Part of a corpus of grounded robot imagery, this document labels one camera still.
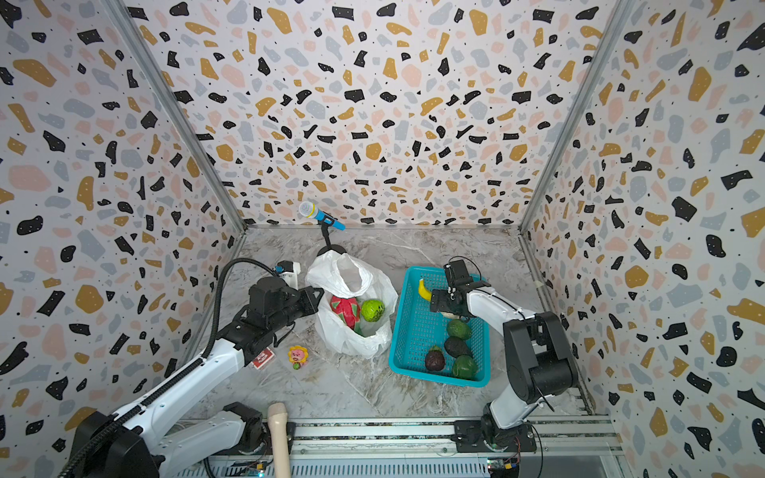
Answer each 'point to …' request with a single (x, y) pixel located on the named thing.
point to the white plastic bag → (343, 275)
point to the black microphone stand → (329, 246)
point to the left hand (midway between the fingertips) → (324, 285)
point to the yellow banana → (423, 291)
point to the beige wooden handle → (278, 421)
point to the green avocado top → (459, 329)
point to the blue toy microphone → (310, 209)
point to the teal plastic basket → (420, 328)
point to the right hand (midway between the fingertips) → (443, 297)
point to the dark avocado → (457, 347)
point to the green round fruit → (464, 367)
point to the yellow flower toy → (297, 356)
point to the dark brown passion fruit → (434, 359)
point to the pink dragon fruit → (349, 309)
